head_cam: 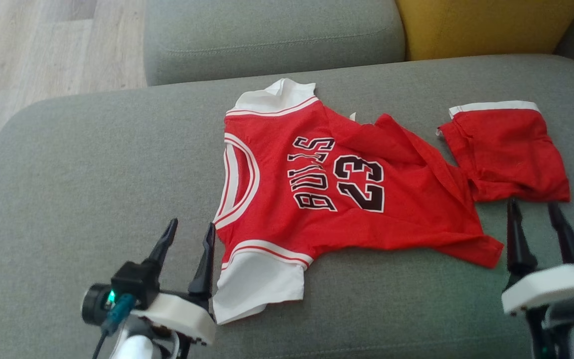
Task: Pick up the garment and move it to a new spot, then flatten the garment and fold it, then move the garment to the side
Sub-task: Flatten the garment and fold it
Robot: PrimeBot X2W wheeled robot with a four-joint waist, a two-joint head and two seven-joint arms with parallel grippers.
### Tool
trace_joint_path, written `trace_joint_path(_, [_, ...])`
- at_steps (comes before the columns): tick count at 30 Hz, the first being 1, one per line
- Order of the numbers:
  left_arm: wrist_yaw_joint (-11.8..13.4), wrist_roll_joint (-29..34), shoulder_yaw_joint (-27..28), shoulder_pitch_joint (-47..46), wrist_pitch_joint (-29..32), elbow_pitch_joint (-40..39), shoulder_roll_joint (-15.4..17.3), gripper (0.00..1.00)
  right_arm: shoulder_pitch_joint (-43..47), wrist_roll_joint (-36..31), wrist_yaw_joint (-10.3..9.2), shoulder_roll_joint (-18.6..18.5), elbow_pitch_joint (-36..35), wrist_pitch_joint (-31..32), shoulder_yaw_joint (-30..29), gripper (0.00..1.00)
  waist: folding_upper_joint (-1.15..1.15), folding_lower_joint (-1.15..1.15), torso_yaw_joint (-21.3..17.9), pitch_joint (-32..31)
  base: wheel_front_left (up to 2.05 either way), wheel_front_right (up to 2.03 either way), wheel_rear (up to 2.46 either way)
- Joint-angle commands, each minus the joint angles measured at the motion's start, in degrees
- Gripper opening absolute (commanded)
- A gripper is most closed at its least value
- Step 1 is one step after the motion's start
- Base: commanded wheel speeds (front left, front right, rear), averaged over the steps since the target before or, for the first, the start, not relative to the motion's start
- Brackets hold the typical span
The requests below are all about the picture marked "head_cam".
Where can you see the wide yellow sofa back cushion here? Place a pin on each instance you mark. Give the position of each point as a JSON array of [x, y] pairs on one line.
[[481, 25]]

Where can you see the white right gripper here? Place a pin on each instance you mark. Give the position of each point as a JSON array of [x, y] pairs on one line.
[[551, 289]]

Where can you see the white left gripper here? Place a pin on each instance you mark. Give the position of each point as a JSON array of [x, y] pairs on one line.
[[182, 314]]

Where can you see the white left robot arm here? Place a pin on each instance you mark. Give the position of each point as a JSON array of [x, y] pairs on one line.
[[135, 349]]

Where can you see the red shorts white waistband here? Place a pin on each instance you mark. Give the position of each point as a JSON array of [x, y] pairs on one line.
[[506, 149]]

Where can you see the large grey sofa seat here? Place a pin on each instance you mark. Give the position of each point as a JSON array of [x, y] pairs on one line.
[[92, 164]]

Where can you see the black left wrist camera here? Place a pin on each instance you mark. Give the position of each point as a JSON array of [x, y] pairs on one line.
[[132, 281]]

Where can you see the red basketball jersey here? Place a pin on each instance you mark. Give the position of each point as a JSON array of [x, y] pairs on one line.
[[366, 229]]

